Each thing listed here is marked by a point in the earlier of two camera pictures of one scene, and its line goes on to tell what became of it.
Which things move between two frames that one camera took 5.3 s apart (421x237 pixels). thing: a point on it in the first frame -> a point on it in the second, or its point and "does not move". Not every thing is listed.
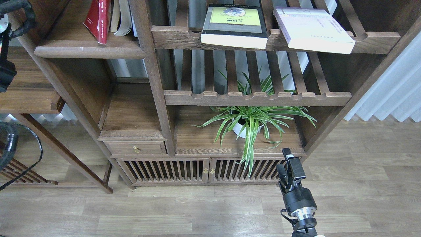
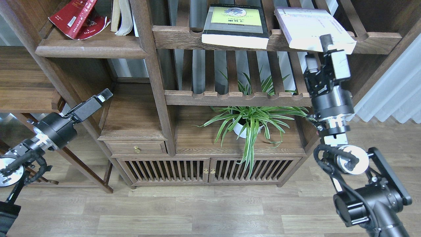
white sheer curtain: (398, 93) does not move
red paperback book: (97, 20) -> (71, 20)
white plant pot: (237, 128) does not move
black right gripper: (300, 201) -> (332, 103)
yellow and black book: (234, 25) does not move
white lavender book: (313, 29) does not move
